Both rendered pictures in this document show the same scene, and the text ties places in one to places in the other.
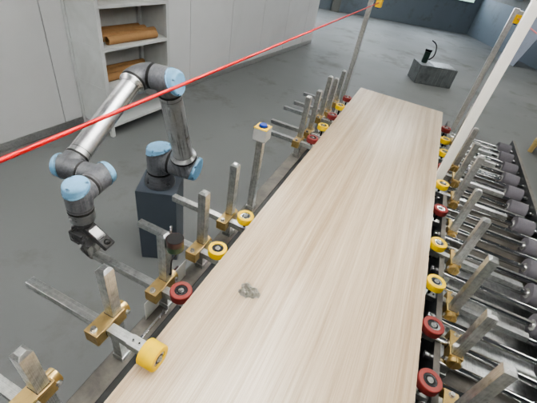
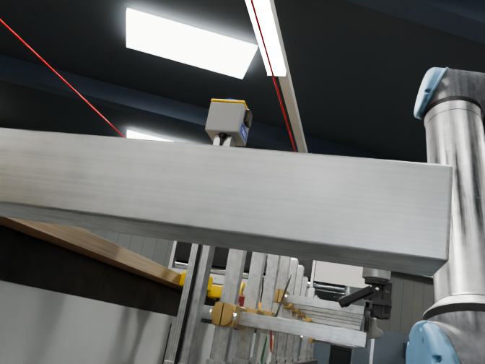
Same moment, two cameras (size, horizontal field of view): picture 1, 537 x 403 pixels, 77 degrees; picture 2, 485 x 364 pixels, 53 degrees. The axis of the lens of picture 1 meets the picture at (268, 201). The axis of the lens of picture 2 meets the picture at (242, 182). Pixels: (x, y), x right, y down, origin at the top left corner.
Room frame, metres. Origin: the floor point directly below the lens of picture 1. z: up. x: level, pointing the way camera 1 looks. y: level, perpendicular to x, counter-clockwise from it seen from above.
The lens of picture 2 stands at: (2.44, 0.11, 0.79)
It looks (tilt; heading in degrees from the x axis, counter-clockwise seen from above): 17 degrees up; 177
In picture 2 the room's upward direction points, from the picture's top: 11 degrees clockwise
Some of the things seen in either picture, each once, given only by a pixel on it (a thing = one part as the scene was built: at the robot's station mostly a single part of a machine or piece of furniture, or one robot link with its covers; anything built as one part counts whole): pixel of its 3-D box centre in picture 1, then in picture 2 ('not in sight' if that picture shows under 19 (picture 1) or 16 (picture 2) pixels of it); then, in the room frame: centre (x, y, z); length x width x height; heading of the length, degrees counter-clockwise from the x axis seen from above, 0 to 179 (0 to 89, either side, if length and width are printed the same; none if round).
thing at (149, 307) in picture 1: (166, 288); (265, 350); (0.85, 0.35, 0.75); 0.26 x 0.01 x 0.10; 162
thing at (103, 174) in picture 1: (96, 177); not in sight; (0.99, 0.66, 1.14); 0.12 x 0.12 x 0.09; 82
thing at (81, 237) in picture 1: (84, 229); (377, 300); (0.88, 0.67, 0.97); 0.09 x 0.08 x 0.12; 72
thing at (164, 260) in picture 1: (165, 277); (265, 312); (0.81, 0.33, 0.87); 0.03 x 0.03 x 0.48; 72
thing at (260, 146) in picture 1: (255, 175); (203, 248); (1.53, 0.10, 0.93); 0.05 x 0.04 x 0.45; 162
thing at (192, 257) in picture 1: (199, 247); (250, 318); (1.03, 0.26, 0.83); 0.13 x 0.06 x 0.05; 162
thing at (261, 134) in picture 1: (262, 133); (228, 124); (1.53, 0.10, 1.18); 0.07 x 0.07 x 0.08; 72
